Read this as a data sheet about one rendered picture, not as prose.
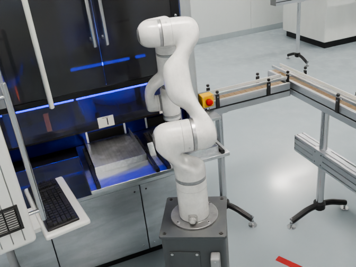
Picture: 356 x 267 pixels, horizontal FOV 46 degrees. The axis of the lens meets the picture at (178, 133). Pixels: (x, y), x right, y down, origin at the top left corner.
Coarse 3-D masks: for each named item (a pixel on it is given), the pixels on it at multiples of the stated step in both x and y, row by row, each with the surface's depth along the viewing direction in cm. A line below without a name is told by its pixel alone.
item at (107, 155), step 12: (84, 144) 228; (96, 144) 228; (108, 144) 226; (120, 144) 225; (132, 144) 223; (96, 156) 215; (108, 156) 214; (120, 156) 213; (132, 156) 212; (144, 156) 206; (96, 168) 199; (108, 168) 202
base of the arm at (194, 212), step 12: (204, 180) 157; (180, 192) 158; (192, 192) 156; (204, 192) 158; (180, 204) 161; (192, 204) 158; (204, 204) 160; (180, 216) 165; (192, 216) 160; (204, 216) 163; (216, 216) 164; (180, 228) 161; (192, 228) 159; (204, 228) 160
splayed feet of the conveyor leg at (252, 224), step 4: (228, 200) 294; (228, 204) 291; (232, 204) 291; (232, 208) 290; (236, 208) 289; (240, 208) 289; (240, 212) 287; (244, 212) 287; (244, 216) 286; (248, 216) 285; (252, 216) 285; (252, 220) 286; (248, 224) 289; (252, 224) 287; (256, 224) 288
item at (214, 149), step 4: (152, 136) 222; (216, 144) 207; (208, 148) 204; (212, 148) 205; (216, 148) 206; (188, 152) 210; (192, 152) 209; (196, 152) 202; (200, 152) 203; (204, 152) 204; (208, 152) 205; (212, 152) 206; (216, 152) 207; (196, 156) 203; (200, 156) 204
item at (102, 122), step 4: (108, 116) 219; (112, 116) 220; (100, 120) 218; (104, 120) 219; (108, 120) 220; (112, 120) 221; (100, 124) 219; (104, 124) 220; (108, 124) 221; (112, 124) 222
